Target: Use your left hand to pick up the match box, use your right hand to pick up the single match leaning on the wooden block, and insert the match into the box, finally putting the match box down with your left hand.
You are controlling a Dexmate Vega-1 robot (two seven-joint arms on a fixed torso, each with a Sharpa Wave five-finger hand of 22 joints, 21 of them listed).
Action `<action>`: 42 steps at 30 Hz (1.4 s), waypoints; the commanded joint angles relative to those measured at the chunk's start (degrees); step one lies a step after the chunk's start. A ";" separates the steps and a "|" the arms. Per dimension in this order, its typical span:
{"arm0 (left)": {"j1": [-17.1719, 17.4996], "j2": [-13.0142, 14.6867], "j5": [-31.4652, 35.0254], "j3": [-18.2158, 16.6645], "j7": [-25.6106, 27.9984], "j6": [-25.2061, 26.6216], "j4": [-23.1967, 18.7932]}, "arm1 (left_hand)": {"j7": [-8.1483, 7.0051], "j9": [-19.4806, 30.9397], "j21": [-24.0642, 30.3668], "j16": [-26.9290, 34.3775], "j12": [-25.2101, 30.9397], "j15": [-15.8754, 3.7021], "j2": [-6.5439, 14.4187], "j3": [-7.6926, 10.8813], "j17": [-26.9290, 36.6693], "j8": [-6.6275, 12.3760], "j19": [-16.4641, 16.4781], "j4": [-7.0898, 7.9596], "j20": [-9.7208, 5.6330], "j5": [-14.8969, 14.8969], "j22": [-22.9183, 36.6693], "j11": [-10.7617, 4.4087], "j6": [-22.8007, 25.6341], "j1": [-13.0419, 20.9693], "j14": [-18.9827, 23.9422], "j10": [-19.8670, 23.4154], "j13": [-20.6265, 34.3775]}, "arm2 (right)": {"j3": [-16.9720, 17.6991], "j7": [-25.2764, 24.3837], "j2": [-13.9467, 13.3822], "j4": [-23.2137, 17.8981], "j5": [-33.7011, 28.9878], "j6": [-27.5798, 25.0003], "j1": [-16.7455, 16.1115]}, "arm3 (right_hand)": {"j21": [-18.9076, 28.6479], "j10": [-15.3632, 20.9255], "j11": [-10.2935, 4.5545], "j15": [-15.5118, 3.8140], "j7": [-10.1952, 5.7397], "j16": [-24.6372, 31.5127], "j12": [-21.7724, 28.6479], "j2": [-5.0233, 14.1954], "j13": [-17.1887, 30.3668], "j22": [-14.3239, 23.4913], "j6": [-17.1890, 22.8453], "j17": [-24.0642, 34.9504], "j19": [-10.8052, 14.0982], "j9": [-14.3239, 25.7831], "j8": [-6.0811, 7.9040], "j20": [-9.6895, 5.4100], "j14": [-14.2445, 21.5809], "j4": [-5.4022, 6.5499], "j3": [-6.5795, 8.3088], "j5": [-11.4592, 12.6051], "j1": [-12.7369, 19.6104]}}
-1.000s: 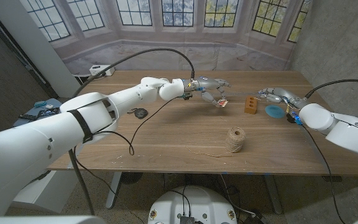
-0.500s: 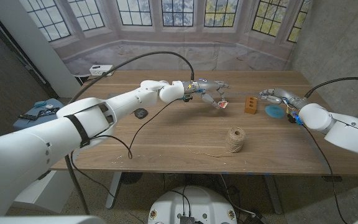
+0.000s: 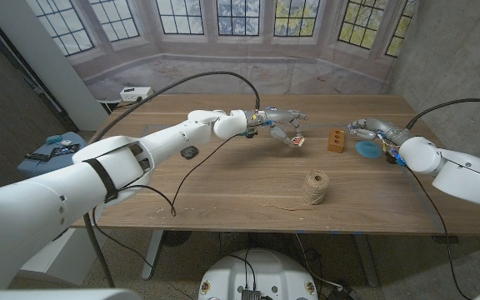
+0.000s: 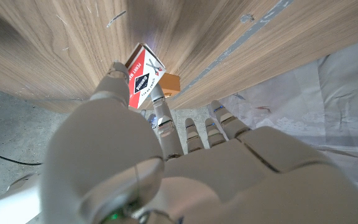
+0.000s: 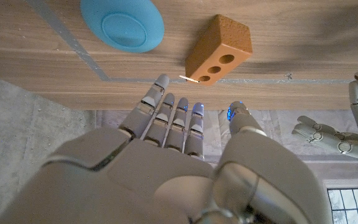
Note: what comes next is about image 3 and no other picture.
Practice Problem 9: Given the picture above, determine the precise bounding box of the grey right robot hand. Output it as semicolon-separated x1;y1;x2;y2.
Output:
347;117;413;147

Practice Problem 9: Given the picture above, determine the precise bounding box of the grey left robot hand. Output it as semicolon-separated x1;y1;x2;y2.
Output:
243;107;309;148

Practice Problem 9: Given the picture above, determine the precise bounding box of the wooden block with two holes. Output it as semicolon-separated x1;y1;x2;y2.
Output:
327;128;346;154

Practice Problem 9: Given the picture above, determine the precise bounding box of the blue round disc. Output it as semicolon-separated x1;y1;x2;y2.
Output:
355;139;383;160

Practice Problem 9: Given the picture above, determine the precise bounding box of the printed window backdrop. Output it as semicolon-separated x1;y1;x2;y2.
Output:
25;0;420;102

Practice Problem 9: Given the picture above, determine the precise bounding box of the brown twine spool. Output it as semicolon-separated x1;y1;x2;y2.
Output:
302;169;331;206

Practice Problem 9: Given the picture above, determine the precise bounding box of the loose twine strand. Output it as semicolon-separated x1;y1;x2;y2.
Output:
248;196;314;212

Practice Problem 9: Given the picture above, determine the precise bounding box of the grey table leg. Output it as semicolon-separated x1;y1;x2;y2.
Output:
351;233;381;288
141;230;166;281

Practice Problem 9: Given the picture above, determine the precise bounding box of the white power strip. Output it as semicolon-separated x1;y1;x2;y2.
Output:
119;86;155;103

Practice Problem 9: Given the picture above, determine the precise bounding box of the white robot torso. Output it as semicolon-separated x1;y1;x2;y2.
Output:
197;248;319;300

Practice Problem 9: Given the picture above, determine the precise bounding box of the black round fan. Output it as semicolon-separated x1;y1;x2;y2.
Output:
162;230;193;248

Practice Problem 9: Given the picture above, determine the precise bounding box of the long black remote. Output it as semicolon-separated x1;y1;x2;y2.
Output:
50;143;81;158

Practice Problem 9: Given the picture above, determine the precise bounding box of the blue stool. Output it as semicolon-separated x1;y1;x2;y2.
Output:
17;131;88;184

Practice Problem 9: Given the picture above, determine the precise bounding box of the short black remote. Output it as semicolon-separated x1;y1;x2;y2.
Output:
23;152;53;163

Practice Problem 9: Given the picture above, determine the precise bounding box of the white robot chest rim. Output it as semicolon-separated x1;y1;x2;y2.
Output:
0;288;142;300

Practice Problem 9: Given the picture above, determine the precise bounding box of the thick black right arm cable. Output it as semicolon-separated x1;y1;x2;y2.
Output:
405;97;480;131

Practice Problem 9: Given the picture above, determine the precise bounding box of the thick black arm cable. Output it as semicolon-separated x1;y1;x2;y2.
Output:
405;97;480;131
82;70;262;289

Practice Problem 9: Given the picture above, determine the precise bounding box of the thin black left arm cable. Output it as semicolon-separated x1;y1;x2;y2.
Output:
92;132;250;268

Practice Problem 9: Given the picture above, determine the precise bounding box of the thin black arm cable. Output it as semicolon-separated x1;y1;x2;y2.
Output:
406;166;473;300
92;132;250;268

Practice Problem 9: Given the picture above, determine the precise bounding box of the black round disc with cord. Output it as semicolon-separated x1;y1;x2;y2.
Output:
180;144;200;161

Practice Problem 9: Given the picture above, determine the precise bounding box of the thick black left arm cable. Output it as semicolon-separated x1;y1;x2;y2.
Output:
82;70;262;289

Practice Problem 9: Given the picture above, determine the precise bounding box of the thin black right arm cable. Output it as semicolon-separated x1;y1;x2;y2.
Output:
406;166;473;300

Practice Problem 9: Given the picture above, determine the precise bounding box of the white floor cable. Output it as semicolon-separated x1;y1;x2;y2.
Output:
293;232;345;291

